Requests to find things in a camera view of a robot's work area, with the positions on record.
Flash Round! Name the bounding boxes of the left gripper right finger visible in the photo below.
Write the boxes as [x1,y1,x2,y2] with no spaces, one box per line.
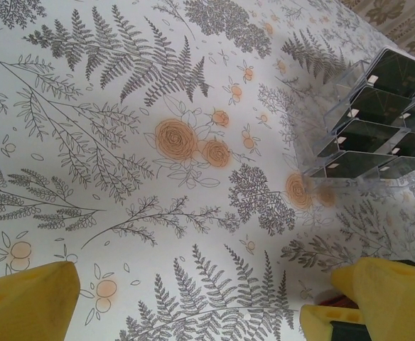
[299,257,415,341]

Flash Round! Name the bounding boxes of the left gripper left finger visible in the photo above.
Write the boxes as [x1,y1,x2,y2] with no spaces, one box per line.
[0,261,81,341]

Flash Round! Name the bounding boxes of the red card holder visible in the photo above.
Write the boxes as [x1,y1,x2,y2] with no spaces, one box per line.
[316,290,350,307]

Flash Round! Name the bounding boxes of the floral tablecloth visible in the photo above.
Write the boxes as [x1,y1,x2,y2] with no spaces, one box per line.
[0,0,415,341]

